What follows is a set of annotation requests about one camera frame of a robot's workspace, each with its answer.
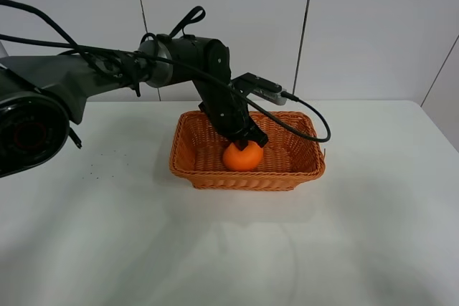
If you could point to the orange wicker basket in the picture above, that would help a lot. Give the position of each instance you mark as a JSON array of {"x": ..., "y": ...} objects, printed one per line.
[{"x": 288, "y": 160}]

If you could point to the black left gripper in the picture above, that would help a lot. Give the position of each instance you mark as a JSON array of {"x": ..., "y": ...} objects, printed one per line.
[{"x": 229, "y": 114}]

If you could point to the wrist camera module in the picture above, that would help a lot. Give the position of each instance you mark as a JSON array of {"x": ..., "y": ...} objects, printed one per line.
[{"x": 249, "y": 83}]

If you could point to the orange with stem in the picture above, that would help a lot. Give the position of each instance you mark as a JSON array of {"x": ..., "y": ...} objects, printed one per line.
[{"x": 243, "y": 160}]

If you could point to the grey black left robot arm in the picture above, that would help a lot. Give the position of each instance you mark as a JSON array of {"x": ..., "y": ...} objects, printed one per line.
[{"x": 41, "y": 96}]

